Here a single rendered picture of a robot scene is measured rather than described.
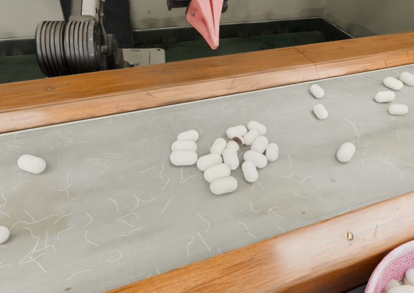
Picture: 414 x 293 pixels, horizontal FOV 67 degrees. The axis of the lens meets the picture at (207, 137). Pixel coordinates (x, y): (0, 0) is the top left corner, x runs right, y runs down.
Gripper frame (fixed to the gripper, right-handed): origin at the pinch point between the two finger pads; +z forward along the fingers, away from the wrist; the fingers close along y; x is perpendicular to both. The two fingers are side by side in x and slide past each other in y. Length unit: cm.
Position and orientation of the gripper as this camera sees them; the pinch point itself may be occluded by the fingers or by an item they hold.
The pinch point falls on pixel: (214, 42)
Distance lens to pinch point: 51.1
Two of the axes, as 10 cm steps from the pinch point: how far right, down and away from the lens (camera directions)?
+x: -2.5, 1.8, 9.5
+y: 9.3, -2.1, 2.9
